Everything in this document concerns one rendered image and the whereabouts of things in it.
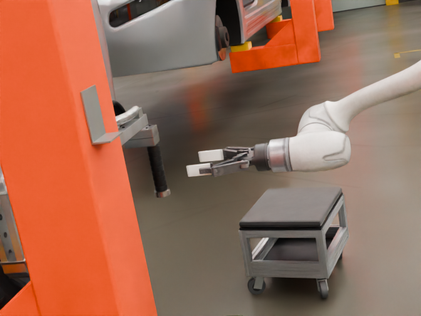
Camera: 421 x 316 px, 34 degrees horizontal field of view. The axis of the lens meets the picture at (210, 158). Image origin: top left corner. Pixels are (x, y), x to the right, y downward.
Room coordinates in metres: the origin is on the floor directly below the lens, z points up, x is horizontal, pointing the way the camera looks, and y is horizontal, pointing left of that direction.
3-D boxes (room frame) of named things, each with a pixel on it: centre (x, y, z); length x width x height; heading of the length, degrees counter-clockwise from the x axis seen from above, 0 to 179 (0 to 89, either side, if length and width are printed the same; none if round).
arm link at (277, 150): (1.77, -0.19, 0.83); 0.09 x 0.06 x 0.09; 164
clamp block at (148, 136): (1.87, 0.18, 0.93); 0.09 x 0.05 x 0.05; 74
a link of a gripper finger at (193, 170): (1.76, 0.03, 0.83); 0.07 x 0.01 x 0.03; 74
